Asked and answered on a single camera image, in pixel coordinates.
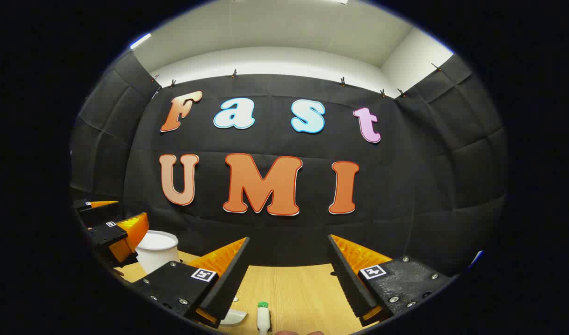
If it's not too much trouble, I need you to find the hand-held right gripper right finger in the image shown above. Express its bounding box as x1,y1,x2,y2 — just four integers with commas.
327,234,454,328

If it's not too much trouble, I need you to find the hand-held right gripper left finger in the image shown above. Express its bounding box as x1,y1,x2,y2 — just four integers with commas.
130,236,251,329

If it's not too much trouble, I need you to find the small white broom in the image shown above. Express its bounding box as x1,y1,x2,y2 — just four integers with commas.
257,306,271,334

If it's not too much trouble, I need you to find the grey dustpan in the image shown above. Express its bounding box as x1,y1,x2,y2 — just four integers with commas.
219,308,248,327

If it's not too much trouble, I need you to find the wooden desktop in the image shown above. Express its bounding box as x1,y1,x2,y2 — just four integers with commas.
119,251,387,335

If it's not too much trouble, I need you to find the white garbage bin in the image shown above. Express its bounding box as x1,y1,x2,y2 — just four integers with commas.
135,230,180,275

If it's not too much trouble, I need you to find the row of small cloth clips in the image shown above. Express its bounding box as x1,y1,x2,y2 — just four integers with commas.
152,63,443,98

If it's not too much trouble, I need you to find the ceiling light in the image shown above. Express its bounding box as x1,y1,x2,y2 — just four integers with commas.
129,33,152,50

